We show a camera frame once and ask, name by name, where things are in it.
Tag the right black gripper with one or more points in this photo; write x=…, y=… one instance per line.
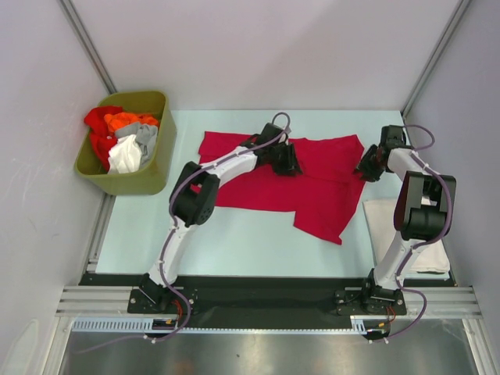
x=369, y=175

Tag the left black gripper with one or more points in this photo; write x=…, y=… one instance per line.
x=290, y=166

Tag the crimson red t shirt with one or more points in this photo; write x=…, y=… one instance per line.
x=323, y=198

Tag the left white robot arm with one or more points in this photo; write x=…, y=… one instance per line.
x=193, y=201

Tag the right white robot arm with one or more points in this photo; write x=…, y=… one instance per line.
x=422, y=215

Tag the folded white t shirt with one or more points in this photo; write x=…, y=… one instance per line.
x=379, y=215

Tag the olive green plastic bin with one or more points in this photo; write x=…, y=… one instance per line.
x=150, y=179

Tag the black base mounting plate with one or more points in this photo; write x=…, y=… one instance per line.
x=264, y=302

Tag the grey t shirt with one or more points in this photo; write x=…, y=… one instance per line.
x=146, y=137

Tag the white t shirt in bin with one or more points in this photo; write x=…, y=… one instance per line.
x=125, y=156

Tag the orange t shirt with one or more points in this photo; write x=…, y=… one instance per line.
x=117, y=121

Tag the bright red t shirt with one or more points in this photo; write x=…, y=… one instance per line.
x=101, y=139

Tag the right aluminium frame rail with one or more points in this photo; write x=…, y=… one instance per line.
x=450, y=303

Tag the aluminium frame rail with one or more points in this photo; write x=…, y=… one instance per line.
x=450, y=303
x=93, y=301

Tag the white slotted cable duct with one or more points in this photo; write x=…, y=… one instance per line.
x=167, y=325

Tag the right corner aluminium post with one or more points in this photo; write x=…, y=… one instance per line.
x=438, y=51

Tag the corner aluminium post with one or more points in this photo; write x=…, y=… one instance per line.
x=83, y=36
x=438, y=51

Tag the left aluminium frame rail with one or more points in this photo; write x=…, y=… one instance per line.
x=93, y=301

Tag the left corner aluminium post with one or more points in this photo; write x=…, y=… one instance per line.
x=83, y=36

